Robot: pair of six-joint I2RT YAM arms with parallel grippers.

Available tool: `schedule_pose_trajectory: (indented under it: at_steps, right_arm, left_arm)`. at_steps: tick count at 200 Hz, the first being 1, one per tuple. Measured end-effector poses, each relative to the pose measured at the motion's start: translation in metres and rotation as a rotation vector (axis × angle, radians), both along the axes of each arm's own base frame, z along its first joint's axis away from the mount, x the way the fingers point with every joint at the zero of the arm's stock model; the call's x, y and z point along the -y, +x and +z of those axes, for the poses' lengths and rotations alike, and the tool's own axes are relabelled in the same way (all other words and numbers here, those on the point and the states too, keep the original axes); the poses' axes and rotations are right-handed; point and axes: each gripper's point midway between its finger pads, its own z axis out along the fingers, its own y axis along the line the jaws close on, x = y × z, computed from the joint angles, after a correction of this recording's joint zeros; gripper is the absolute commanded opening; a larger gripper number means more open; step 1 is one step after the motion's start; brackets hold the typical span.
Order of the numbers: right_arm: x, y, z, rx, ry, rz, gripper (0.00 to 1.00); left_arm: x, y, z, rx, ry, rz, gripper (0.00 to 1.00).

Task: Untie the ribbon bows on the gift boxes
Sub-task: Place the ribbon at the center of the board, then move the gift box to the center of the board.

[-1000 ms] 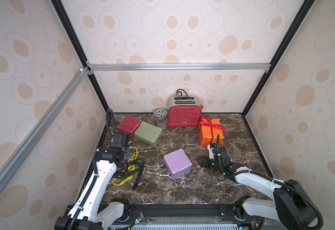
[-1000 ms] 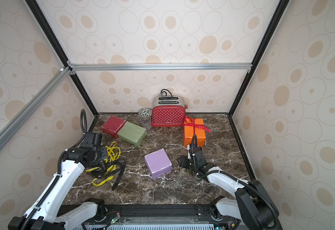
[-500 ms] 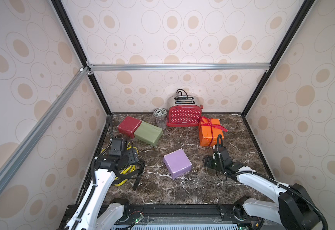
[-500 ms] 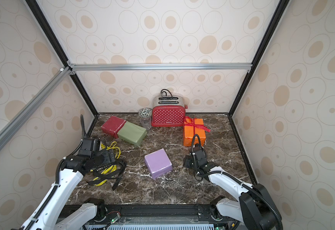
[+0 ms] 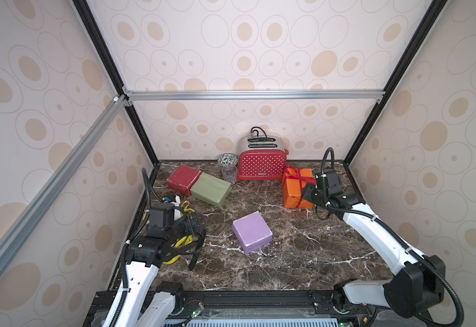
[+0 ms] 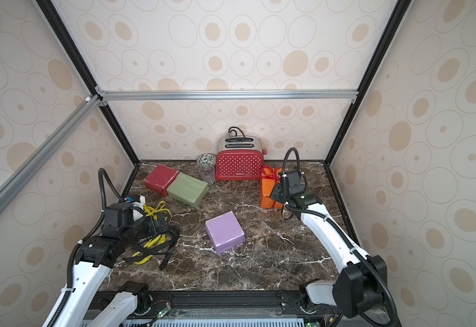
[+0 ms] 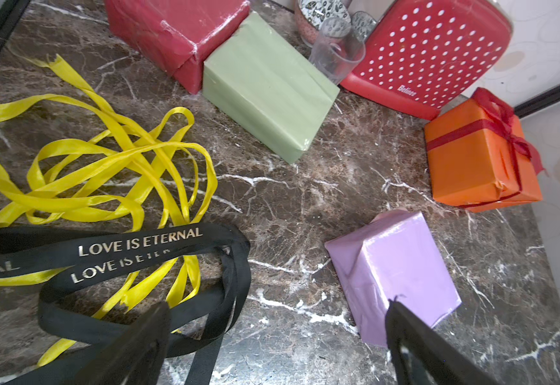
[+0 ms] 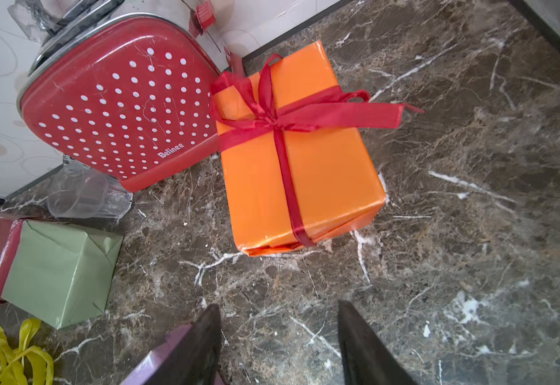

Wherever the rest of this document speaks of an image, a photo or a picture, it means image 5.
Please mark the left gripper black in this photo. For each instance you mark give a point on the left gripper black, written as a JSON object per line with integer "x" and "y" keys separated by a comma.
{"x": 191, "y": 226}

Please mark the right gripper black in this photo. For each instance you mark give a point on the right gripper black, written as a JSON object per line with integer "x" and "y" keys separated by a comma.
{"x": 309, "y": 194}

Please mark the yellow ribbon of red box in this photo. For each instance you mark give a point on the yellow ribbon of red box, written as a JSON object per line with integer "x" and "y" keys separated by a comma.
{"x": 189, "y": 215}

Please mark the red ribbon bow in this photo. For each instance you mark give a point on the red ribbon bow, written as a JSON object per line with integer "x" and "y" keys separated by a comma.
{"x": 299, "y": 175}

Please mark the orange gift box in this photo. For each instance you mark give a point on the orange gift box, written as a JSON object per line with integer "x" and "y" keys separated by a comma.
{"x": 295, "y": 188}

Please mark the black printed ribbon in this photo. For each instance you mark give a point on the black printed ribbon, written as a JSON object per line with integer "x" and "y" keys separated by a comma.
{"x": 169, "y": 251}

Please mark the red gift box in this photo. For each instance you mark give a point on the red gift box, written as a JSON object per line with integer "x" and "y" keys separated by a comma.
{"x": 183, "y": 179}

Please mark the green gift box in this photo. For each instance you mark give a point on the green gift box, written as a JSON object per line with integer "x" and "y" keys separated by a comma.
{"x": 211, "y": 190}

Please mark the purple gift box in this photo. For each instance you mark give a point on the purple gift box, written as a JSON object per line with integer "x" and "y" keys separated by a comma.
{"x": 252, "y": 232}

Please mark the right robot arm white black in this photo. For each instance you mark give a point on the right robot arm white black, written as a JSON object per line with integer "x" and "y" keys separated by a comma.
{"x": 418, "y": 281}

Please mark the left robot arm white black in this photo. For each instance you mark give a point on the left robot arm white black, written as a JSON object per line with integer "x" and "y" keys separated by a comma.
{"x": 138, "y": 267}

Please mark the red polka dot toaster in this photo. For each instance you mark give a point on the red polka dot toaster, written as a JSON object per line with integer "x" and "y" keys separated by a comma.
{"x": 261, "y": 158}

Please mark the clear plastic cup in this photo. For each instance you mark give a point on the clear plastic cup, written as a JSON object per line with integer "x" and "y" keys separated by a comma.
{"x": 229, "y": 173}

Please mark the patterned ceramic bowl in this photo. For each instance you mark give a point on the patterned ceramic bowl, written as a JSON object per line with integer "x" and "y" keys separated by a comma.
{"x": 227, "y": 159}

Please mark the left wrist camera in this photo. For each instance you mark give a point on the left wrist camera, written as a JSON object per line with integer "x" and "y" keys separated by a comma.
{"x": 176, "y": 201}

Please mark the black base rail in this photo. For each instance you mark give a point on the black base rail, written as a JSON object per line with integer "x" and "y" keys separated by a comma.
{"x": 318, "y": 301}

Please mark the horizontal aluminium frame bar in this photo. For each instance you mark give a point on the horizontal aluminium frame bar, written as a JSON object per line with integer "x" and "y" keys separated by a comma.
{"x": 255, "y": 95}

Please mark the left aluminium frame bar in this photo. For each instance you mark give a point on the left aluminium frame bar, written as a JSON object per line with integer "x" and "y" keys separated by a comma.
{"x": 20, "y": 231}

